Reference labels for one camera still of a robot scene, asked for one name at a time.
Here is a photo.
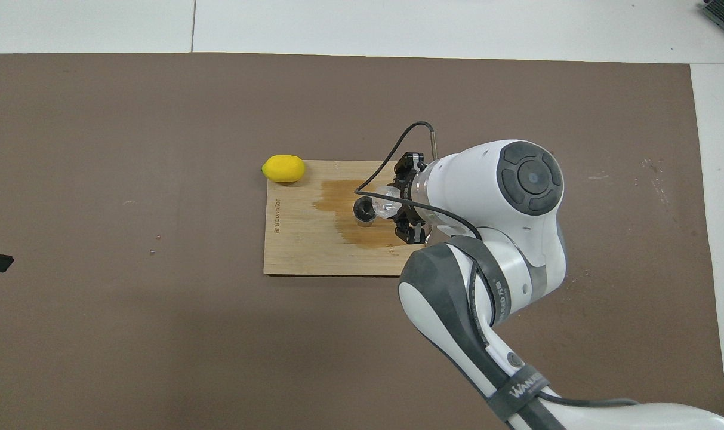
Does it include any yellow lemon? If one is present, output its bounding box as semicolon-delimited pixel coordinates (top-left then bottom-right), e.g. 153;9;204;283
261;155;306;183

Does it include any brown table mat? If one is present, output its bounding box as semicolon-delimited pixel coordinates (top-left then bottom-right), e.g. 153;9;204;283
0;53;724;430

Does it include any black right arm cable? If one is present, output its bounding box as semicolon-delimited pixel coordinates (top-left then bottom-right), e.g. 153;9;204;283
355;122;640;410

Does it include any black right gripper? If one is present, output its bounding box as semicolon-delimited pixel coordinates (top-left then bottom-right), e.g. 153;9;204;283
393;153;429;246

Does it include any metal jigger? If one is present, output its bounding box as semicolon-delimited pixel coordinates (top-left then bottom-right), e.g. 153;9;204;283
353;197;377;226

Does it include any wooden cutting board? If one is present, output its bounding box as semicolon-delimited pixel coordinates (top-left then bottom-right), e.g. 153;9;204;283
263;160;427;277

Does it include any clear glass cup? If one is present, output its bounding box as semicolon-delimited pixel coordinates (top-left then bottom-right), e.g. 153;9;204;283
371;185;403;219

